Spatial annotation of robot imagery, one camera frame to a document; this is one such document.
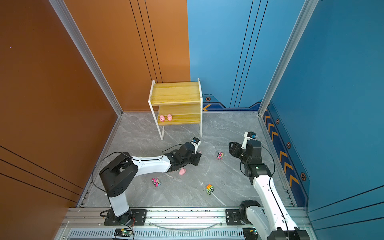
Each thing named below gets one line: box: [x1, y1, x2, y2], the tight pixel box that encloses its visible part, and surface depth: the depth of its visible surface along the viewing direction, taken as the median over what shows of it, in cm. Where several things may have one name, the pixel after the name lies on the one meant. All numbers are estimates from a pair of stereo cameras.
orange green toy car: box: [206, 184, 214, 196], surface depth 82 cm
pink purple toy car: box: [216, 152, 224, 160], surface depth 96 cm
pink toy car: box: [151, 178, 161, 187], surface depth 84 cm
